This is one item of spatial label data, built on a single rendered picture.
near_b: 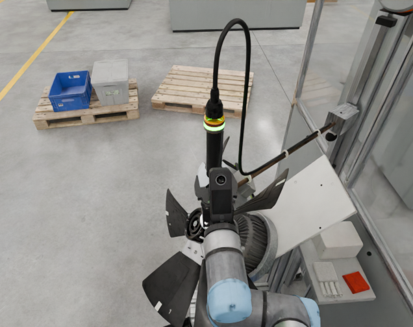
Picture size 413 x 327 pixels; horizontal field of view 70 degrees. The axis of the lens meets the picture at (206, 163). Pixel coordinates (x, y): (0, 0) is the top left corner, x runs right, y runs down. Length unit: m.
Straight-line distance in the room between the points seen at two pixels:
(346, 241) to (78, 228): 2.07
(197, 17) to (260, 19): 1.23
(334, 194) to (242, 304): 0.62
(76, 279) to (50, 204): 0.84
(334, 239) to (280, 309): 0.81
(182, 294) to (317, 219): 0.54
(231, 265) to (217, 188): 0.15
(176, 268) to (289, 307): 0.57
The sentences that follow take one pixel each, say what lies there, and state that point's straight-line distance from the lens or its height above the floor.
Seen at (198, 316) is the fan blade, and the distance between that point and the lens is 0.93.
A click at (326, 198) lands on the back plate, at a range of 1.07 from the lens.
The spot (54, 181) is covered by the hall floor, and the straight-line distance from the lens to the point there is 3.20.
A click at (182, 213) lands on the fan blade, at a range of 1.20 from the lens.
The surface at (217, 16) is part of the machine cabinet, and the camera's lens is 6.27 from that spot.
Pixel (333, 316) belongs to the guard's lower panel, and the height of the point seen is 0.31.
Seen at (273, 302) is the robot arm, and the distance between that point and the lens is 0.65.
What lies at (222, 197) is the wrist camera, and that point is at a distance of 0.61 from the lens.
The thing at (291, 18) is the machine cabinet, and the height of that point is 0.22.
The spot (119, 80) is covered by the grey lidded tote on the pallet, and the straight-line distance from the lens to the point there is 3.63.
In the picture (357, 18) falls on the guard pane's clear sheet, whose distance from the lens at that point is 1.60.
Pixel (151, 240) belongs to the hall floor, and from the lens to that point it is 2.49.
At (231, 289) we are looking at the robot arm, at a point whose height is 1.58.
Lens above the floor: 2.07
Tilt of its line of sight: 43 degrees down
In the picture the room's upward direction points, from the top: straight up
